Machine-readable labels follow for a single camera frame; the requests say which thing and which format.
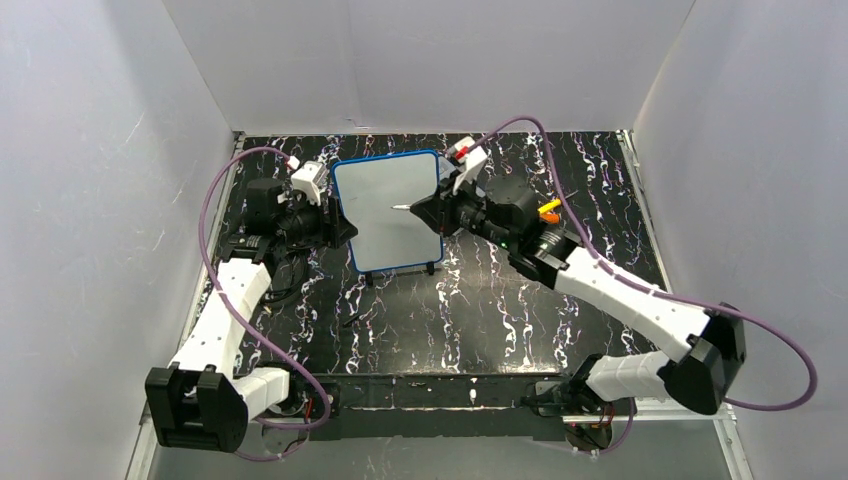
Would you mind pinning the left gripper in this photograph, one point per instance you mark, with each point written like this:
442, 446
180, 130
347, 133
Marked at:
330, 221

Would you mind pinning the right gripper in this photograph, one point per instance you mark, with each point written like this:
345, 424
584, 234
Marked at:
448, 211

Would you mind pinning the blue framed whiteboard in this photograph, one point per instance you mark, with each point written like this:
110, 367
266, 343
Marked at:
368, 188

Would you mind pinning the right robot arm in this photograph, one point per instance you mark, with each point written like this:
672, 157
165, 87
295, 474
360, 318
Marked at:
699, 350

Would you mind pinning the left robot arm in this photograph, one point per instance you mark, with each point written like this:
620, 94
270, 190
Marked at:
195, 402

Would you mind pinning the whiteboard metal stand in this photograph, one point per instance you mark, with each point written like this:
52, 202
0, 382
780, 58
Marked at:
428, 268

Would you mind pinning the black marker cap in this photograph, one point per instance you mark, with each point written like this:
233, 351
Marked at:
349, 322

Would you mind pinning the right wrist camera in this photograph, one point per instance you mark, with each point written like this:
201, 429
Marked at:
468, 159

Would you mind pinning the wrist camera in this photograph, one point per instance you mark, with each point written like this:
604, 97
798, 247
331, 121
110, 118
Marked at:
309, 179
468, 159

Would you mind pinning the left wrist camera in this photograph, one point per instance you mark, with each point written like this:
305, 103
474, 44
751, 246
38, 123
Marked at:
309, 179

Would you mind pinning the orange handled screwdriver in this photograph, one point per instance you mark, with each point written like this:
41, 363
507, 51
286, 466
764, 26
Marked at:
551, 218

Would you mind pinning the yellow handled screwdriver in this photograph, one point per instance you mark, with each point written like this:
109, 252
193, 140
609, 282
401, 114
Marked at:
548, 207

